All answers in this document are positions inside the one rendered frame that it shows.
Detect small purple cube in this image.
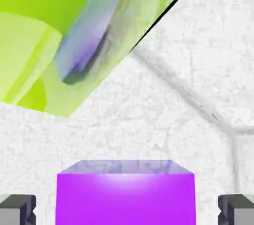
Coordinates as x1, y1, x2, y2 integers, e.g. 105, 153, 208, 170
56, 159, 197, 225

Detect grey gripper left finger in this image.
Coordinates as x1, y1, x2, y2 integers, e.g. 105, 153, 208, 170
0, 194, 37, 225

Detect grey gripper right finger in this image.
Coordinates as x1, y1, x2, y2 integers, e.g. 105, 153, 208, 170
217, 194, 254, 225

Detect large lime green box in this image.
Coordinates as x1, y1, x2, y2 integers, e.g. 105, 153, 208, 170
0, 0, 206, 119

